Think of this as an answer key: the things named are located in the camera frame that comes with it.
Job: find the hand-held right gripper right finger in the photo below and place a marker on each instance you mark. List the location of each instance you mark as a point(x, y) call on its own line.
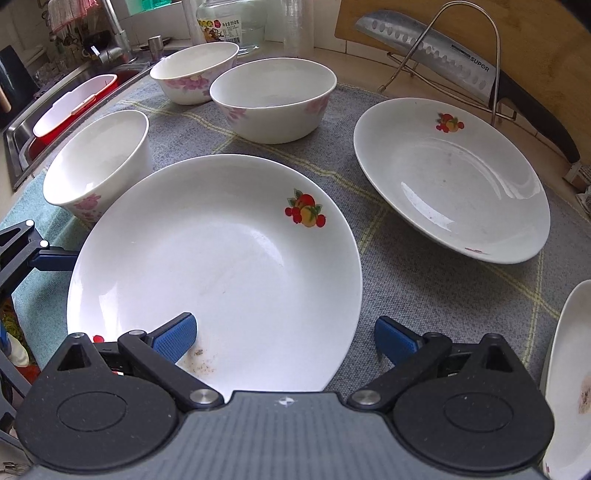
point(395, 340)

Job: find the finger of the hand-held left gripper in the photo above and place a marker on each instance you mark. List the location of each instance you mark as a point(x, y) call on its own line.
point(53, 261)

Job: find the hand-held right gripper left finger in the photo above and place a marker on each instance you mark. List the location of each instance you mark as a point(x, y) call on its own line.
point(178, 339)

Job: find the white fruit-print plate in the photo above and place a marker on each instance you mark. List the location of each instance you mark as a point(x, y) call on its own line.
point(221, 258)
point(452, 180)
point(572, 350)

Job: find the white pink-flower bowl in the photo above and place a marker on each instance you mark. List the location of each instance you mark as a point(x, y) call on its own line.
point(184, 69)
point(92, 161)
point(272, 121)

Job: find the teal cloth mat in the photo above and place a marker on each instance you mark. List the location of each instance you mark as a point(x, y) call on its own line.
point(41, 309)

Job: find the grey checked mat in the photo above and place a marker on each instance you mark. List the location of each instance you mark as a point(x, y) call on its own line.
point(406, 286)

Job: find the stainless steel sink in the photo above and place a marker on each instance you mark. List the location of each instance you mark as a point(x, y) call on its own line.
point(18, 138)

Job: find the red and white basin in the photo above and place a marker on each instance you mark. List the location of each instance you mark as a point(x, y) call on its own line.
point(69, 104)

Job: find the steel faucet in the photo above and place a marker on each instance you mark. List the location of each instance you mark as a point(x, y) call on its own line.
point(117, 41)

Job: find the steel sink knob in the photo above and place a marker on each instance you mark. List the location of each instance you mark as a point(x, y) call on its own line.
point(157, 45)

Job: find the pink hanging cloth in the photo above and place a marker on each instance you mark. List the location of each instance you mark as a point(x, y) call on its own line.
point(69, 14)

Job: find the clear plastic cup stack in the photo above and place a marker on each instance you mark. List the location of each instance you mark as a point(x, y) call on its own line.
point(298, 27)
point(190, 23)

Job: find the steel kitchen knife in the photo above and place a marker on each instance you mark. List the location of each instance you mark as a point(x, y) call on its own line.
point(434, 50)

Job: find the glass jar with label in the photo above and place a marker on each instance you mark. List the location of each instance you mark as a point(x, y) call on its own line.
point(231, 27)

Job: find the bamboo cutting board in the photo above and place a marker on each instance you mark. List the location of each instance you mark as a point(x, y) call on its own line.
point(545, 37)

